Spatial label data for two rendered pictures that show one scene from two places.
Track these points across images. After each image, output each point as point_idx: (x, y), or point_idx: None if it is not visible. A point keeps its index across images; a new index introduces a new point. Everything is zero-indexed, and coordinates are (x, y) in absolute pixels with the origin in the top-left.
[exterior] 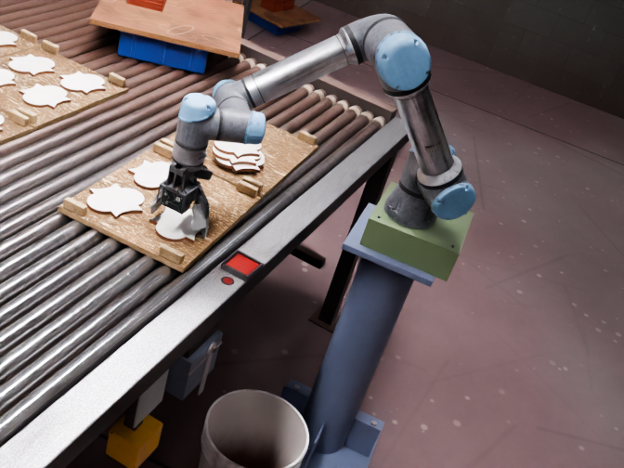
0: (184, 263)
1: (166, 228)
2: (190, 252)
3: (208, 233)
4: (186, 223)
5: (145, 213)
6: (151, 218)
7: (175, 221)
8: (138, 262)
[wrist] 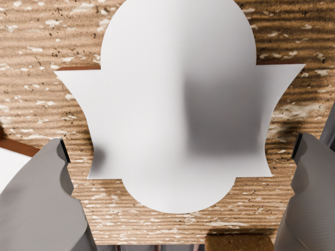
0: (272, 233)
1: (164, 186)
2: (272, 197)
3: (299, 78)
4: (200, 116)
5: (42, 139)
6: (91, 175)
7: (158, 136)
8: (174, 246)
